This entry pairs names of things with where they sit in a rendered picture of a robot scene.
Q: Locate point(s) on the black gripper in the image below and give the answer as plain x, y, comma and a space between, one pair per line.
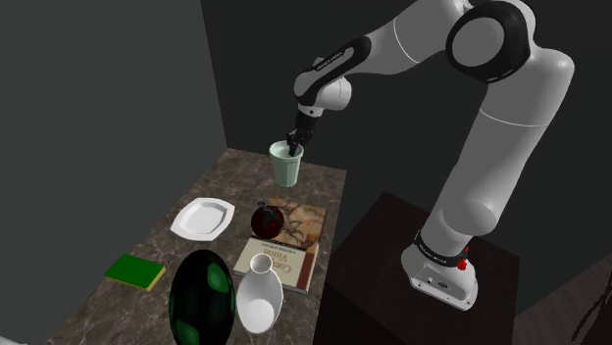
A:
305, 123

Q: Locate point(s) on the pale green cup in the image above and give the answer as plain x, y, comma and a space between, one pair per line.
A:
287, 169

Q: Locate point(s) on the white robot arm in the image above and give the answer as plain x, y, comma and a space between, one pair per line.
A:
507, 143

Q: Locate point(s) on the dark red round ornament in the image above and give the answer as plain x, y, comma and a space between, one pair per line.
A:
267, 222

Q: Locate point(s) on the brown and cream book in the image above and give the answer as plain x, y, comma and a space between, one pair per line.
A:
299, 239

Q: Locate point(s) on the white octagonal plate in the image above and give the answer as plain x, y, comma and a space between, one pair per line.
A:
203, 219

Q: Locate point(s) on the dark robot stand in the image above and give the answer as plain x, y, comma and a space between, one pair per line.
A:
382, 267

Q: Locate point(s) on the white vase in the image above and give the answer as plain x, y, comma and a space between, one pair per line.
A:
259, 296

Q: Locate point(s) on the dark green egg-shaped vase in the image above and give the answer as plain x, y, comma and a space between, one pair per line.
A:
201, 296

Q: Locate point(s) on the green and yellow sponge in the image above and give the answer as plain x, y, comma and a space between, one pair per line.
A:
134, 270

